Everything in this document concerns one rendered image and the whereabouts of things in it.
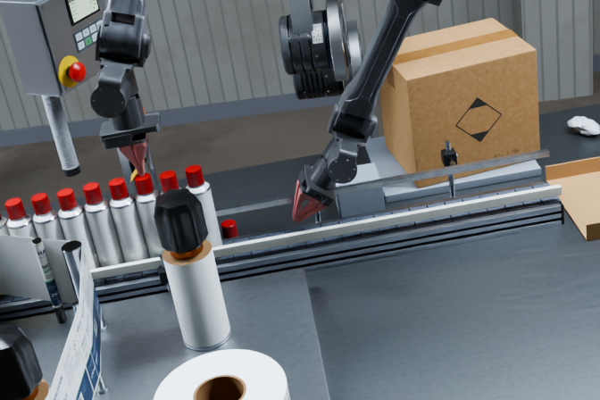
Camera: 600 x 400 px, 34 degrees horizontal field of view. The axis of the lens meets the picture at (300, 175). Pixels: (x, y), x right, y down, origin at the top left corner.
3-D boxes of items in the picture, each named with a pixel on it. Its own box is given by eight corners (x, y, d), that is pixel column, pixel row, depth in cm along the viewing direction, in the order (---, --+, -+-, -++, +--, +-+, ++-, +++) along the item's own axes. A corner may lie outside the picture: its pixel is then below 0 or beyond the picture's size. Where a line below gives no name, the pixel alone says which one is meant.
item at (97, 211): (101, 279, 205) (76, 194, 196) (103, 266, 210) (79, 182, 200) (126, 275, 206) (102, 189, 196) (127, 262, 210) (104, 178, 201)
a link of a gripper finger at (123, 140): (154, 180, 173) (143, 131, 169) (114, 187, 173) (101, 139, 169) (156, 164, 179) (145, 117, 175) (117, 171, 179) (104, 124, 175)
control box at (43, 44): (24, 94, 192) (-5, 1, 183) (80, 60, 205) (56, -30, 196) (63, 98, 187) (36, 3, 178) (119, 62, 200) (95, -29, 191)
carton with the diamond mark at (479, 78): (417, 189, 225) (405, 79, 212) (385, 145, 246) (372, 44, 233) (541, 158, 229) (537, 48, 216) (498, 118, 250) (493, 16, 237)
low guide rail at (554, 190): (46, 288, 203) (44, 280, 202) (47, 285, 204) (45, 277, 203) (562, 195, 205) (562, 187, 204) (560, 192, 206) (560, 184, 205)
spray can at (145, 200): (148, 269, 206) (126, 183, 197) (154, 255, 211) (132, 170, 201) (173, 267, 206) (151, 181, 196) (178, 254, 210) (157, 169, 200)
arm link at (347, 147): (377, 112, 198) (336, 101, 197) (380, 135, 188) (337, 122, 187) (358, 165, 203) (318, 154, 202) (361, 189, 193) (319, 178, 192)
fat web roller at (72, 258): (83, 337, 189) (57, 254, 180) (85, 322, 193) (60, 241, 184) (107, 332, 189) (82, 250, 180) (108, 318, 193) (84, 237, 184)
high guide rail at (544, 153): (44, 247, 207) (42, 242, 206) (45, 245, 208) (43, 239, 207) (549, 156, 209) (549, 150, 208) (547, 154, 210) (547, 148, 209)
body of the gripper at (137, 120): (160, 135, 170) (151, 95, 167) (101, 145, 170) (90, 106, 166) (161, 120, 176) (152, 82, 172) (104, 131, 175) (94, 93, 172)
